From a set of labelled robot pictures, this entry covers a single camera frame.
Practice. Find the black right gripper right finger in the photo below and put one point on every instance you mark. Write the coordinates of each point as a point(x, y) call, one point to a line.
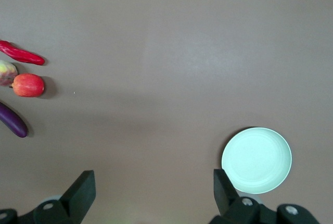
point(223, 192)

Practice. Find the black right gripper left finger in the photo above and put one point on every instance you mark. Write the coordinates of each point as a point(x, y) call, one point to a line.
point(78, 192)

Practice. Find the purple eggplant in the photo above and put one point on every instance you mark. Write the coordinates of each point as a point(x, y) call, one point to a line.
point(13, 121)

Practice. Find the yellow-pink peach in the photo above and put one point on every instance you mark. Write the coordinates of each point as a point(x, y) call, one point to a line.
point(6, 73)

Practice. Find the red chili pepper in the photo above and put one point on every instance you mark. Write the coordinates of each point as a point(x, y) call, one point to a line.
point(20, 53)

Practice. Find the pale green round plate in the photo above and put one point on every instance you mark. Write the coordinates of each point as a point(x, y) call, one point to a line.
point(256, 160)

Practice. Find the brown table cover mat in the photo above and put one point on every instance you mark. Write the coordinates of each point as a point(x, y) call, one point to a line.
point(166, 52)

